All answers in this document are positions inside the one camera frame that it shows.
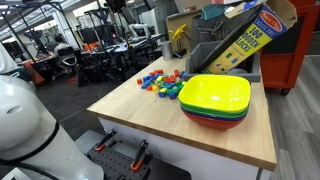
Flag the red wooden block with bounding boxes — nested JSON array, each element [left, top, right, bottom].
[[137, 78, 143, 85]]

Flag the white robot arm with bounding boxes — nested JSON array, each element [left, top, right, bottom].
[[0, 45, 104, 180]]

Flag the blue block at front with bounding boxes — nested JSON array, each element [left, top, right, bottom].
[[158, 91, 166, 98]]

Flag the long blue wooden block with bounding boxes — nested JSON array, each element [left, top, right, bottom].
[[141, 78, 152, 89]]

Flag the red block at pile edge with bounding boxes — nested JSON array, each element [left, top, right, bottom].
[[174, 69, 180, 77]]

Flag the grey plastic tub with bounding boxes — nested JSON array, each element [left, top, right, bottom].
[[183, 41, 261, 83]]

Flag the silver metal cup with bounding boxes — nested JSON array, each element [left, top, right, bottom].
[[161, 41, 173, 61]]

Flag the green plastic bowl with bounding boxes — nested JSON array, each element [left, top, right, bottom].
[[180, 102, 249, 117]]

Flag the yellow plastic bowl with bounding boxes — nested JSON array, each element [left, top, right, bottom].
[[178, 74, 251, 113]]

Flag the red plastic bowl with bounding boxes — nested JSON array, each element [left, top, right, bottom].
[[183, 111, 245, 130]]

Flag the brown cardboard box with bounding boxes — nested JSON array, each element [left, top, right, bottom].
[[166, 10, 201, 51]]

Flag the right orange black clamp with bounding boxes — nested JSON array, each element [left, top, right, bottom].
[[130, 140, 149, 172]]

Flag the orange black clamp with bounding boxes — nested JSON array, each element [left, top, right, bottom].
[[130, 140, 149, 172], [95, 129, 116, 152]]

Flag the blue plastic bowl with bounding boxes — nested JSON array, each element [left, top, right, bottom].
[[180, 107, 248, 121]]

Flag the left orange black clamp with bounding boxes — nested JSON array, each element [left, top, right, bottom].
[[95, 129, 116, 152]]

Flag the white drawer cabinet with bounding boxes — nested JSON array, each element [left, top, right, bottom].
[[100, 118, 272, 180]]

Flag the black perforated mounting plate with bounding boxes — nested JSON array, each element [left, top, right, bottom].
[[86, 142, 150, 180]]

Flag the black office chair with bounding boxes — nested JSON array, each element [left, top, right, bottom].
[[57, 47, 77, 67]]

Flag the red tool cart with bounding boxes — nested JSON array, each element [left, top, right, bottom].
[[260, 0, 319, 96]]

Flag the wooden blocks cardboard box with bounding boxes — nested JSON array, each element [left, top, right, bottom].
[[196, 0, 297, 74]]

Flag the black metal rack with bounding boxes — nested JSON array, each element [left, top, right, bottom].
[[0, 0, 84, 68]]

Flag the yellow handled tool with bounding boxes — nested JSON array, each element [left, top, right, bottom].
[[170, 24, 187, 59]]

